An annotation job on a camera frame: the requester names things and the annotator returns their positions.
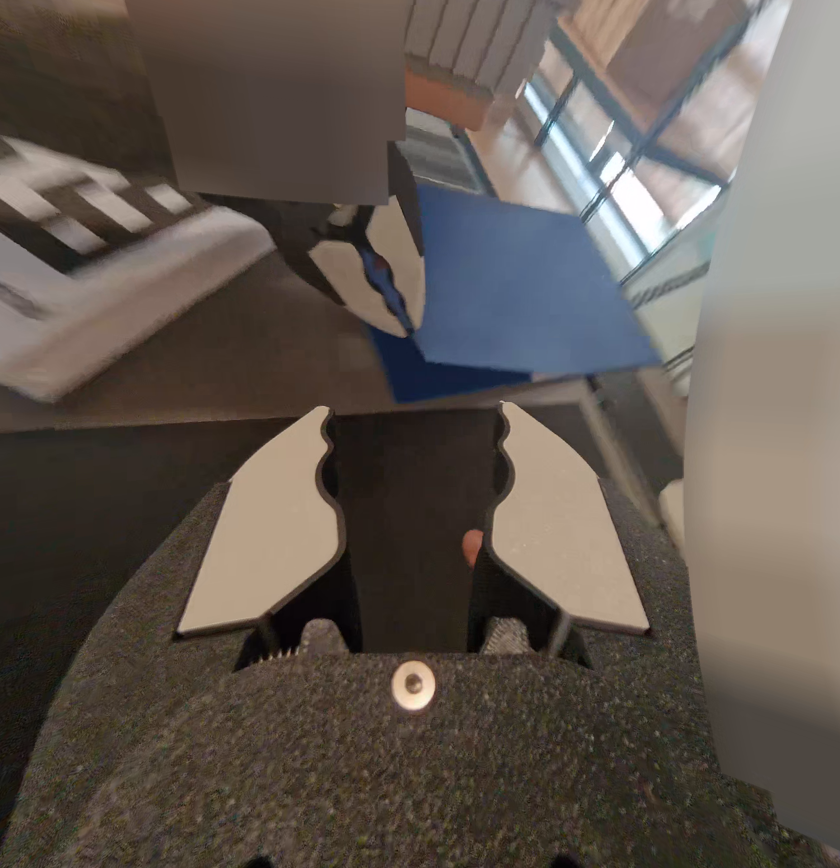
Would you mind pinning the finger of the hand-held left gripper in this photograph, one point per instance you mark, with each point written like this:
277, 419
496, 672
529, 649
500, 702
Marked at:
349, 278
401, 258

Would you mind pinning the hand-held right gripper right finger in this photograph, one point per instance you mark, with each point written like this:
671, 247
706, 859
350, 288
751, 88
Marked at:
562, 542

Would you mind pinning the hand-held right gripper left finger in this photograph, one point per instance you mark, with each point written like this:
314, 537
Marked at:
271, 536

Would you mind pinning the blue cloth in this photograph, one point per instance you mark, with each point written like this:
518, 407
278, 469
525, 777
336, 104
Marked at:
528, 291

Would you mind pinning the white black patterned box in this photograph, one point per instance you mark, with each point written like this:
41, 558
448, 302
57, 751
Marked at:
121, 298

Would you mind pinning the metal shelf rack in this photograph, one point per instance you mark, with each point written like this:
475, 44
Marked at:
562, 102

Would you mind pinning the corrugated table skirt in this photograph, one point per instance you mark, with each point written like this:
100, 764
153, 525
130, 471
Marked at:
474, 41

